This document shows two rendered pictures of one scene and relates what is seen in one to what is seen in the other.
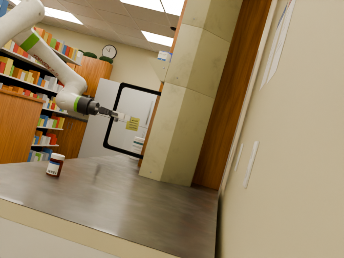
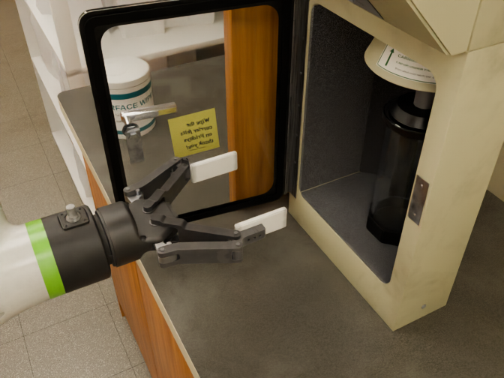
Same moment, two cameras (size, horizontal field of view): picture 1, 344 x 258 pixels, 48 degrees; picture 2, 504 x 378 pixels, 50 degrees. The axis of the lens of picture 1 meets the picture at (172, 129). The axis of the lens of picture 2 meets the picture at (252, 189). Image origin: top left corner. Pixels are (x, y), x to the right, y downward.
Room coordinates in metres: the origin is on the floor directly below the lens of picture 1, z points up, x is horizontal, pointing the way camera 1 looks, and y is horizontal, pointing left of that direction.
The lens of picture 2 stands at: (1.57, 0.58, 1.66)
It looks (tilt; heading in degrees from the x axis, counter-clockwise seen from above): 39 degrees down; 324
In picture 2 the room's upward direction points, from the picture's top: straight up
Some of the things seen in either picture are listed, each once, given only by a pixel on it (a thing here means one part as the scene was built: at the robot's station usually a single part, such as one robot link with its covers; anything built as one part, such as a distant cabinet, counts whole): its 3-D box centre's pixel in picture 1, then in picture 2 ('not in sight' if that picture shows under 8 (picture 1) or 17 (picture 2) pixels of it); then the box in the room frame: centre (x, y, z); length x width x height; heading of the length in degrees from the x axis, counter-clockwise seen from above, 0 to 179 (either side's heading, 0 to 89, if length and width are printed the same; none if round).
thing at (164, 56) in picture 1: (164, 58); not in sight; (1.98, 0.14, 1.54); 0.05 x 0.05 x 0.06; 68
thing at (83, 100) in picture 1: (85, 105); (78, 244); (2.06, 0.48, 1.20); 0.09 x 0.06 x 0.12; 172
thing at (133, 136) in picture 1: (134, 121); (199, 122); (2.22, 0.22, 1.19); 0.30 x 0.01 x 0.40; 75
